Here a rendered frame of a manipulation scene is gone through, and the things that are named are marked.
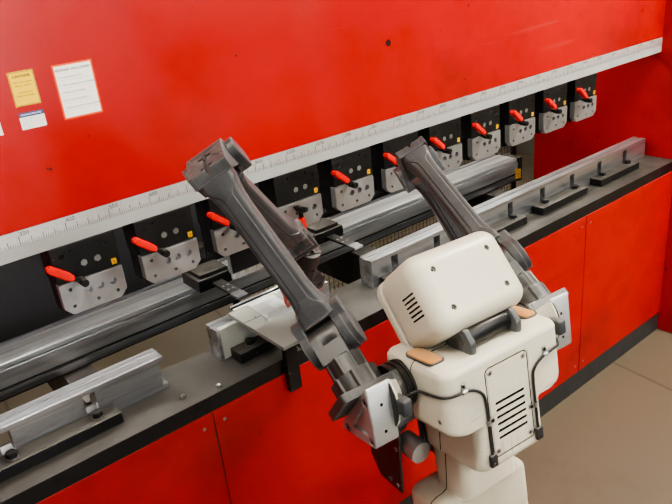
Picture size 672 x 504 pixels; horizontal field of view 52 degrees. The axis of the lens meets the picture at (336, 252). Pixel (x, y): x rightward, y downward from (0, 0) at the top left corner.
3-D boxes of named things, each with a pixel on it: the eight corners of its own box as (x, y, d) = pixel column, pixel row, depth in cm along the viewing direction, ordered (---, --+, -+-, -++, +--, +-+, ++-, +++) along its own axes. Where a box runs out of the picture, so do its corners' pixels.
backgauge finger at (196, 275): (226, 309, 192) (223, 293, 190) (183, 283, 211) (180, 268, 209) (261, 294, 199) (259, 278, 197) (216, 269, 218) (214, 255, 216)
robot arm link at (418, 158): (381, 144, 162) (417, 120, 162) (395, 174, 174) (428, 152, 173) (490, 285, 139) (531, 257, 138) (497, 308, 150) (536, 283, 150)
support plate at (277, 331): (283, 351, 168) (283, 347, 168) (228, 316, 187) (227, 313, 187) (339, 323, 178) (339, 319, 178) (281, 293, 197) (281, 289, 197)
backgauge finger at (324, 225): (345, 258, 217) (343, 243, 215) (296, 238, 236) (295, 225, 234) (373, 246, 223) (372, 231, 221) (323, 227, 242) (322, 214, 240)
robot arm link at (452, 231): (396, 171, 166) (433, 146, 166) (391, 168, 172) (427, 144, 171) (479, 307, 179) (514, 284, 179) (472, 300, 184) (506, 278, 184)
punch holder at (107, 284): (67, 317, 155) (48, 251, 149) (55, 305, 162) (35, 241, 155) (129, 293, 164) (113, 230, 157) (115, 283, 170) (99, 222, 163)
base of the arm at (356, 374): (344, 403, 110) (402, 375, 116) (320, 361, 113) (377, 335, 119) (331, 422, 117) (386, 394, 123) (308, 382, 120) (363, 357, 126)
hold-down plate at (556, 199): (543, 215, 261) (543, 208, 260) (531, 212, 265) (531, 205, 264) (587, 193, 278) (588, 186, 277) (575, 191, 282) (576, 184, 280)
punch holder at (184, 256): (148, 286, 166) (133, 223, 160) (133, 276, 173) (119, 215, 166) (202, 265, 175) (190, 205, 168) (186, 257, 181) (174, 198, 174)
